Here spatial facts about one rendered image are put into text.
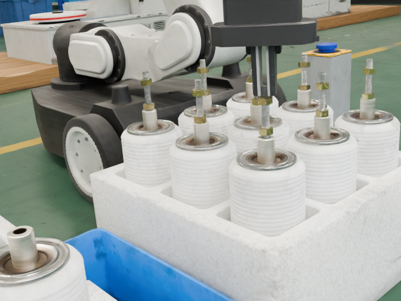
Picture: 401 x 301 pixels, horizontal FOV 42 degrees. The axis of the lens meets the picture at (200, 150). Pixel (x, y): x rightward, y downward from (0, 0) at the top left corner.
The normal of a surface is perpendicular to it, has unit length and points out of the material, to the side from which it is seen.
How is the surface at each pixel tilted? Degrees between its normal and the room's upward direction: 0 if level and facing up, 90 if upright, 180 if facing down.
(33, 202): 0
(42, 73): 90
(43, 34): 90
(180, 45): 90
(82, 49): 90
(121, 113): 45
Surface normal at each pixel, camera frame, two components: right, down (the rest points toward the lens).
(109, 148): 0.53, -0.27
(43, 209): -0.07, -0.94
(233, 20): -0.25, 0.33
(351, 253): 0.68, 0.20
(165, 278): -0.73, 0.23
